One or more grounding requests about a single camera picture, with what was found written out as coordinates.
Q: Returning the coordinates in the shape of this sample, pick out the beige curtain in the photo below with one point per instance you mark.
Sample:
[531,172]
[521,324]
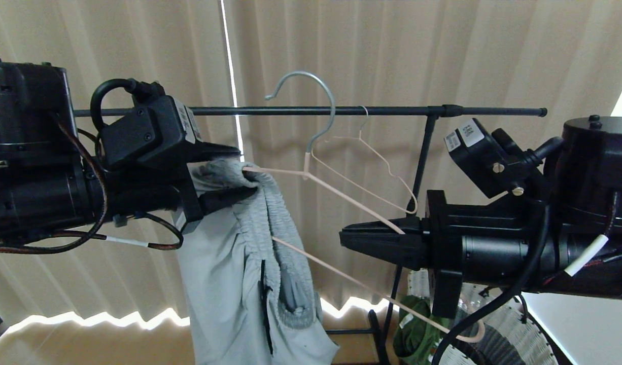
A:
[443,50]

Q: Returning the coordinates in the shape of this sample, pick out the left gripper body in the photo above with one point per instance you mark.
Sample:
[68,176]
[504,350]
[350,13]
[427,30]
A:
[37,197]

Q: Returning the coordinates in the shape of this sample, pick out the pale grey shorts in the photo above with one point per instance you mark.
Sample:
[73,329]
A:
[219,284]

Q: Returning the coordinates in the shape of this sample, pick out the green garment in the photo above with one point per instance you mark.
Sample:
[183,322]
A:
[417,334]

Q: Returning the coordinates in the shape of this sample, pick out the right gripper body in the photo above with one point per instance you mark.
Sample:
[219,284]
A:
[493,253]

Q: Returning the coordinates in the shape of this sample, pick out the white laundry basket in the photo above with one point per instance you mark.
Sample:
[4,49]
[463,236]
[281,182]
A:
[514,334]

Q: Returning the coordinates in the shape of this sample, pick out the black clothes rack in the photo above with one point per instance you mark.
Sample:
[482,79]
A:
[290,110]

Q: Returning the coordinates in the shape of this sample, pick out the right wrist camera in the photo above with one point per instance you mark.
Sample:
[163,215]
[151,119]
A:
[483,157]

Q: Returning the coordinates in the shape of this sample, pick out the pink clothes hanger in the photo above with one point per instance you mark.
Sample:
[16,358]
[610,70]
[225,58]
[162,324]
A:
[360,131]
[307,162]

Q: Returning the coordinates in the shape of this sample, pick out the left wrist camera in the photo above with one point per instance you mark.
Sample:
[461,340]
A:
[143,132]

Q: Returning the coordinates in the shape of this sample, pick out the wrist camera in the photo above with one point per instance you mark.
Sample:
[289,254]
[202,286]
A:
[143,132]
[483,157]

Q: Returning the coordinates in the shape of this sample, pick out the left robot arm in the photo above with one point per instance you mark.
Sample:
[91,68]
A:
[27,101]

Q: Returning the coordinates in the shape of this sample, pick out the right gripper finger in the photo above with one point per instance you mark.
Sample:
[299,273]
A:
[397,251]
[402,226]

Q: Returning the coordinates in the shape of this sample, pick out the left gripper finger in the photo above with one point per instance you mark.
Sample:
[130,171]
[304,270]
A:
[209,152]
[219,200]

